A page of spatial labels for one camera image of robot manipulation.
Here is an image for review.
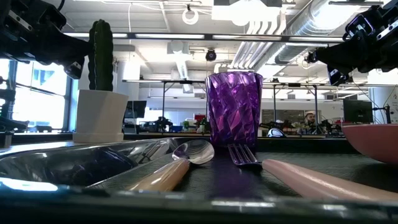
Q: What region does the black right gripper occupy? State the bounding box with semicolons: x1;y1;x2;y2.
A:
313;0;398;86

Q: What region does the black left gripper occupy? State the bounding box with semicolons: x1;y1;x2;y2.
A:
0;0;93;80

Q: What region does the orange round plate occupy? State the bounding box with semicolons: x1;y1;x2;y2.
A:
341;123;398;165

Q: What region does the purple scrubber ball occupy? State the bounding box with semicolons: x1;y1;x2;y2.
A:
205;71;264;149

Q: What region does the fork with orange handle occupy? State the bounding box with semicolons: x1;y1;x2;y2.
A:
227;143;398;202

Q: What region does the spoon with orange handle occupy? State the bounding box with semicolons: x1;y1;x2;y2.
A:
126;139;215;192

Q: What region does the dark green plastic tray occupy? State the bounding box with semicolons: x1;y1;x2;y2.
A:
0;136;398;224

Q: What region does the green cactus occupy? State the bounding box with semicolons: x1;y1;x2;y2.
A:
88;19;114;92

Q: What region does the black computer monitor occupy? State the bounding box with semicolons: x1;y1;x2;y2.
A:
343;99;373;124
124;100;147;119

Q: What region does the person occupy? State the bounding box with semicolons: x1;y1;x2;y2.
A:
303;111;318;134

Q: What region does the white faceted plant pot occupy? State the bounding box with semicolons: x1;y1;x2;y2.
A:
72;89;129;144

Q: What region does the white rounded object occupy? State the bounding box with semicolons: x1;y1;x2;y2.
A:
267;127;287;138

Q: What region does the black metal workstation frame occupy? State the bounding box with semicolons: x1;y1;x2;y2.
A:
272;82;320;126
160;79;206;119

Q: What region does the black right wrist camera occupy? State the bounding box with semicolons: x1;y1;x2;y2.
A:
343;12;374;43

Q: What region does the silver ventilation duct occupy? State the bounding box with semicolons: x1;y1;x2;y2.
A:
254;0;343;72

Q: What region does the white hanging ring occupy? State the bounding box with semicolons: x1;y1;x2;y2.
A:
182;7;200;26

